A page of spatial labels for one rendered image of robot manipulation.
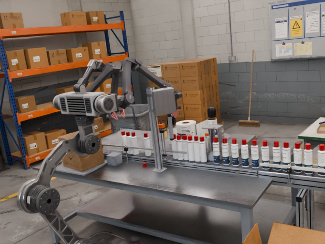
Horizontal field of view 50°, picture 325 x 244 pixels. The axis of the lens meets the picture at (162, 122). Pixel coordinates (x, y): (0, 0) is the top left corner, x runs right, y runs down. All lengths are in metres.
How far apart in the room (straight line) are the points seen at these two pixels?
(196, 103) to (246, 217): 4.25
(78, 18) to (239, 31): 3.14
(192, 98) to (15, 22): 3.19
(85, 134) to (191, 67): 3.85
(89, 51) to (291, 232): 6.16
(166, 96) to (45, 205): 1.15
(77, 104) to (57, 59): 4.04
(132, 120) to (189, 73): 1.55
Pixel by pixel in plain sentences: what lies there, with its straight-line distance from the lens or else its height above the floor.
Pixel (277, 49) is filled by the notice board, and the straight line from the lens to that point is 6.96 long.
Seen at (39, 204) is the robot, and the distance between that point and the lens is 2.49.
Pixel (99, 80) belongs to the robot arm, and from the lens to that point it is 2.95.
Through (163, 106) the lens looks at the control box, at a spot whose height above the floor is 1.35.
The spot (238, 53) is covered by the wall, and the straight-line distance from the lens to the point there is 7.43.
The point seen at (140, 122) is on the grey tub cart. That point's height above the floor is 0.66.
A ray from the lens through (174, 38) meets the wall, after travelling 8.25.
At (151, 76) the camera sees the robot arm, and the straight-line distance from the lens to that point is 2.89.
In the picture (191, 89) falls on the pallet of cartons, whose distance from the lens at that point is 6.33.
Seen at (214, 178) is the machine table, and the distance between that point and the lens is 2.60.
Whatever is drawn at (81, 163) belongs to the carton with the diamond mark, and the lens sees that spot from 3.00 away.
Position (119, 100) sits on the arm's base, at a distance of 2.52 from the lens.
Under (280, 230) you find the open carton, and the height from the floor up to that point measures 1.08.
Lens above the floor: 1.85
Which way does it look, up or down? 13 degrees down
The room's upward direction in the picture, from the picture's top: 7 degrees counter-clockwise
